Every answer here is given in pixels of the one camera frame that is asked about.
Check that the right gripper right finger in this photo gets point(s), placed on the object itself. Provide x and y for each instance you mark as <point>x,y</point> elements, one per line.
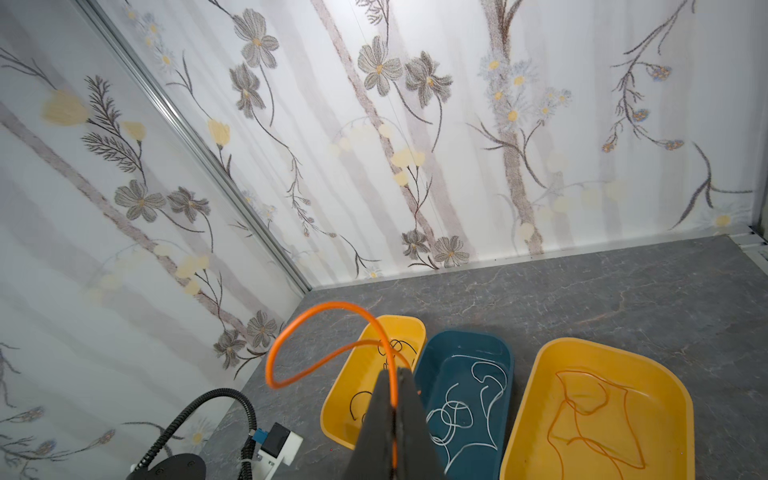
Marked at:
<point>416,455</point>

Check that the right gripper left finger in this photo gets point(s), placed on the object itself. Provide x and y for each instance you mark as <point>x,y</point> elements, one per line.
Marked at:
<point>373,454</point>

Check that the left yellow plastic bin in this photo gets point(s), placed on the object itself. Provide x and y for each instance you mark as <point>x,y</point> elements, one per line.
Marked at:
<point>347,403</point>

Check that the yellow plastic bin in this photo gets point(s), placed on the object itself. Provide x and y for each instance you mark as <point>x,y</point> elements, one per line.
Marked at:
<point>591,411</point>
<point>347,403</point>

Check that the teal plastic bin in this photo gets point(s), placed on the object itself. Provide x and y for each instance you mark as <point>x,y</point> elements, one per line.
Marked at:
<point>465,381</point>

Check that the right yellow plastic bin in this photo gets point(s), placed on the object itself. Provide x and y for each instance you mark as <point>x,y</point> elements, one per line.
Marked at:
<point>591,411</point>

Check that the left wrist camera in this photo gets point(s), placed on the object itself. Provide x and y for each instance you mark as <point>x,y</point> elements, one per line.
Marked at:
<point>274,448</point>

